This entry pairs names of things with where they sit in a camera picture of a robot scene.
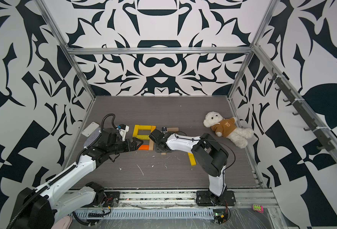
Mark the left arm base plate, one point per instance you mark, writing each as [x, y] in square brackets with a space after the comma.
[109, 198]

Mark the purple grey pouch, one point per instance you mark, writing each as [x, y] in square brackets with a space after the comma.
[92, 138]

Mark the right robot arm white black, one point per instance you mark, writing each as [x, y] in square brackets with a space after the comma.
[209, 153]

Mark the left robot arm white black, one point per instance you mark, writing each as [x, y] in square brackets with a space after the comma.
[43, 206]

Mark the white small device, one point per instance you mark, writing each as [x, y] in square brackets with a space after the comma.
[90, 129]

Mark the pink tray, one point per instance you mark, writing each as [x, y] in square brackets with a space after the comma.
[63, 223]

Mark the red orange block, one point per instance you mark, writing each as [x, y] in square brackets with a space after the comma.
[144, 147]

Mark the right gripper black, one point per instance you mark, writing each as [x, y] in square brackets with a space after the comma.
[156, 149]

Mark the amber orange block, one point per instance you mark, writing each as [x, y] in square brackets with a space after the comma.
[152, 128]

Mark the white teddy bear brown shirt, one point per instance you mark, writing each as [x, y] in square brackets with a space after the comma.
[227, 128]

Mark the grey hook rail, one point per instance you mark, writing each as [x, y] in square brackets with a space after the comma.
[304, 111]

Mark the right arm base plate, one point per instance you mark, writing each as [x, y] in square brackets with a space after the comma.
[205, 198]

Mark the green circuit board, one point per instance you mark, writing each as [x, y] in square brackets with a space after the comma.
[221, 215]

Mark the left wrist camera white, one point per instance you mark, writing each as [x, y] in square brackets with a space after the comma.
[123, 129]

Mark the natural wood block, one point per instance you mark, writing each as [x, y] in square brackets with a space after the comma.
[151, 145]
[172, 129]

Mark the aluminium front rail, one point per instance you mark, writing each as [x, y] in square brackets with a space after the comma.
[160, 198]

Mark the yellow block long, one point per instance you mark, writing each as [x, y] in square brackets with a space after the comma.
[192, 159]

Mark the pink green small gadget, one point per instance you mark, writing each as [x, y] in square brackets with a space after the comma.
[257, 208]

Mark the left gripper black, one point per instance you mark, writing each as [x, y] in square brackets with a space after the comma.
[128, 142]

